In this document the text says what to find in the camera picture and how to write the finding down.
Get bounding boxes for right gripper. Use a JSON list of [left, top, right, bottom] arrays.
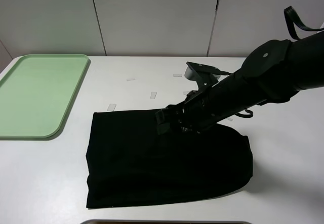
[[155, 87, 220, 135]]

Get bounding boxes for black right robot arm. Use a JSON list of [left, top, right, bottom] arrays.
[[156, 33, 323, 134]]

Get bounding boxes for green plastic tray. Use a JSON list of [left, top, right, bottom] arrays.
[[1, 55, 90, 139]]

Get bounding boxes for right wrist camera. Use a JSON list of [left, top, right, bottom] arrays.
[[184, 62, 231, 88]]

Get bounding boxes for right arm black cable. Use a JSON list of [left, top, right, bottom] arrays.
[[283, 6, 324, 40]]

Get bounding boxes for black short sleeve shirt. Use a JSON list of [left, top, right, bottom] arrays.
[[86, 110, 253, 209]]

